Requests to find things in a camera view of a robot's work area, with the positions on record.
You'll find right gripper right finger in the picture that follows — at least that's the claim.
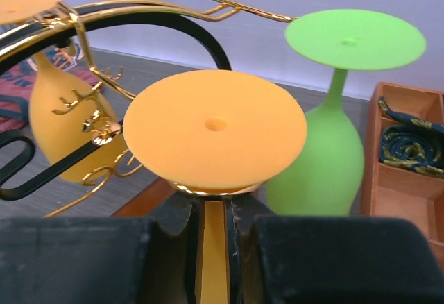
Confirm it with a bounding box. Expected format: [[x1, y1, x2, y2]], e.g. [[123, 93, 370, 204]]
[[225, 194, 443, 303]]

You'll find red printed t-shirt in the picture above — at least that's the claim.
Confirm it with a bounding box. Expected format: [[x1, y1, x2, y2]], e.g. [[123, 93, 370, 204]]
[[1, 44, 98, 132]]

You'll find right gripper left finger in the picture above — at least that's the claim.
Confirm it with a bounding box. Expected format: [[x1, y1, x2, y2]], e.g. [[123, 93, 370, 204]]
[[1, 192, 201, 303]]

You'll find orange goblet back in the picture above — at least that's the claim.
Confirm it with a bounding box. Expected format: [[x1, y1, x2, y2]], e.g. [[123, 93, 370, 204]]
[[123, 70, 307, 303]]

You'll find rolled dark tie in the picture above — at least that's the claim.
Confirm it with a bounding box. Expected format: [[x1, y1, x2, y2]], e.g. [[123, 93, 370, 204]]
[[378, 96, 443, 179]]

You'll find wooden compartment tray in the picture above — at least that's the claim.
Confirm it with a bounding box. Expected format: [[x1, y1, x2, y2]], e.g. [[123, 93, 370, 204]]
[[360, 82, 443, 264]]

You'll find orange goblet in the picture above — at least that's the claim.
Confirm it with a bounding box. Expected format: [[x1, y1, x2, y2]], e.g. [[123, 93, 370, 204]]
[[123, 70, 307, 303], [1, 0, 126, 185]]

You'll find green goblet back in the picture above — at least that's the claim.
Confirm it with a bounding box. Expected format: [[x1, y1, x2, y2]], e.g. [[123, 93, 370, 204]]
[[266, 8, 427, 216]]

